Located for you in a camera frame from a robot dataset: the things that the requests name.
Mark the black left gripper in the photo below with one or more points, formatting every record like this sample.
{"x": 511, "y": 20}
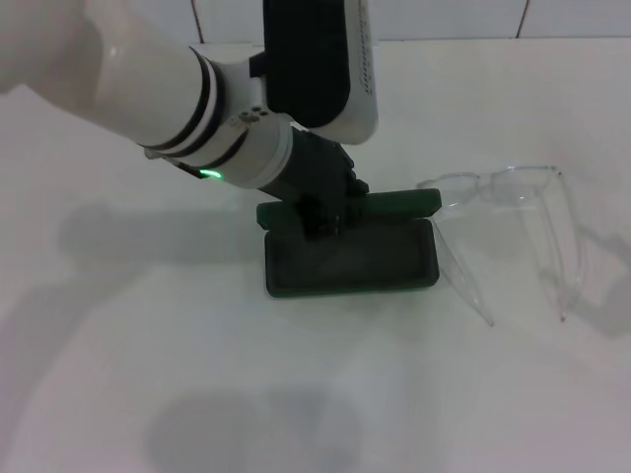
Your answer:
{"x": 315, "y": 172}

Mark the green glasses case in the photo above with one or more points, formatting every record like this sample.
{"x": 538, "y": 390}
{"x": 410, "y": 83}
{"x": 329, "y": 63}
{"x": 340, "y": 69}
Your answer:
{"x": 350, "y": 261}

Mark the clear white glasses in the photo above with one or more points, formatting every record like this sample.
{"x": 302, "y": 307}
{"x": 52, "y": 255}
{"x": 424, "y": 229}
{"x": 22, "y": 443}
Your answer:
{"x": 512, "y": 184}

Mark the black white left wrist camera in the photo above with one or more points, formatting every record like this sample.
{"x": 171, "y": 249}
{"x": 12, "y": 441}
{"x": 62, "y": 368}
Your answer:
{"x": 305, "y": 59}

